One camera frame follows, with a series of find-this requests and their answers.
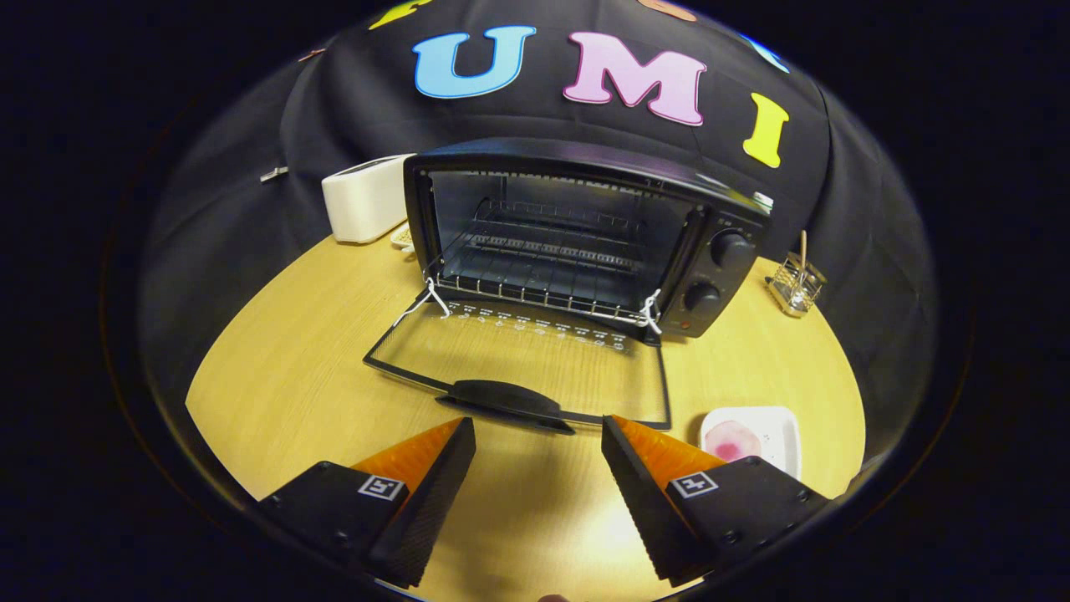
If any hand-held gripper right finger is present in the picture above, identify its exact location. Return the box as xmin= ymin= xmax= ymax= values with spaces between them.
xmin=600 ymin=414 xmax=833 ymax=586

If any black toaster oven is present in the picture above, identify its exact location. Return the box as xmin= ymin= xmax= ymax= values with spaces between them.
xmin=362 ymin=138 xmax=774 ymax=436

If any white pop-up toaster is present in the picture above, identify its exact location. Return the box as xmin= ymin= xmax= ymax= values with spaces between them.
xmin=322 ymin=154 xmax=416 ymax=245

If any wire mesh holder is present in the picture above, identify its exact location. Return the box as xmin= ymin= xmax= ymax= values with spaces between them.
xmin=767 ymin=253 xmax=828 ymax=319

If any pink meat slice food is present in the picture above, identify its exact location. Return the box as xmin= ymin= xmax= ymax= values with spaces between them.
xmin=706 ymin=421 xmax=760 ymax=462

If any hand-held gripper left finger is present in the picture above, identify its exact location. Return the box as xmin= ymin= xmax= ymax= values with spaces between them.
xmin=257 ymin=416 xmax=477 ymax=589

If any toaster oven glass door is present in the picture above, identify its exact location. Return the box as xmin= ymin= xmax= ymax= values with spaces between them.
xmin=362 ymin=288 xmax=674 ymax=436

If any metal wire oven rack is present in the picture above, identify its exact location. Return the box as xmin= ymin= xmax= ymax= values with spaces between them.
xmin=435 ymin=230 xmax=661 ymax=327

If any white square plate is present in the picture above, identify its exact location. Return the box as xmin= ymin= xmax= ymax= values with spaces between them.
xmin=699 ymin=406 xmax=803 ymax=480

